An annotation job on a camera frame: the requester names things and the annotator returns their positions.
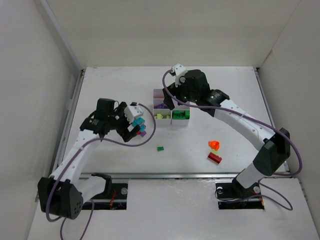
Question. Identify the lime green lego brick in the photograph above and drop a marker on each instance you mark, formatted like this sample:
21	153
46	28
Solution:
159	116

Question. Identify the orange lego piece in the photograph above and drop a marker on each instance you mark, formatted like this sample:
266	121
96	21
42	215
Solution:
215	145

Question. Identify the small green lego piece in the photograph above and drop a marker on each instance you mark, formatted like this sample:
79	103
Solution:
159	149

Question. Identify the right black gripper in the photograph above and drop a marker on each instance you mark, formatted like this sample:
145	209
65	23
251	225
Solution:
173	91

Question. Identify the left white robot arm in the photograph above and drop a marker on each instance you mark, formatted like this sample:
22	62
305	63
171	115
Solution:
62	194

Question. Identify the cyan lego block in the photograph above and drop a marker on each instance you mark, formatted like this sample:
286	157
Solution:
138	122

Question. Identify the pale lime lego brick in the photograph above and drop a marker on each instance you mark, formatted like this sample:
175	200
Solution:
215	152

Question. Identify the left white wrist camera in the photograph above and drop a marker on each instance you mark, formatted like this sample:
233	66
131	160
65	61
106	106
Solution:
133	111

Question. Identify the large red lego brick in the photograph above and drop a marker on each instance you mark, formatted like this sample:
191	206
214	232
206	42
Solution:
215	158

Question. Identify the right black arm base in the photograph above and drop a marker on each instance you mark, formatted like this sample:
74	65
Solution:
233	197

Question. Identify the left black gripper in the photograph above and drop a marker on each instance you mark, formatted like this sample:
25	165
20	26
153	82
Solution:
124	130

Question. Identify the metal rail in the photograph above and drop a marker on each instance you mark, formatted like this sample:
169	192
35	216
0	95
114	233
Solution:
186	148

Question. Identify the purple lego plate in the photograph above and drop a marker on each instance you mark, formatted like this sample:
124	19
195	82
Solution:
160	106

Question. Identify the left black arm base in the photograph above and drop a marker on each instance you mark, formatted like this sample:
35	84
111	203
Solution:
115	191

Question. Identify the small purple lego brick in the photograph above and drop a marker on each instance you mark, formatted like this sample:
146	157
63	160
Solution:
143	130

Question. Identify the white divided sorting container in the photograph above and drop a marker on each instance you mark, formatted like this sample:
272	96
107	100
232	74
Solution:
158	98

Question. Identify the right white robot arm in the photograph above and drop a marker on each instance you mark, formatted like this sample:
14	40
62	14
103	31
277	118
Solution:
273	145

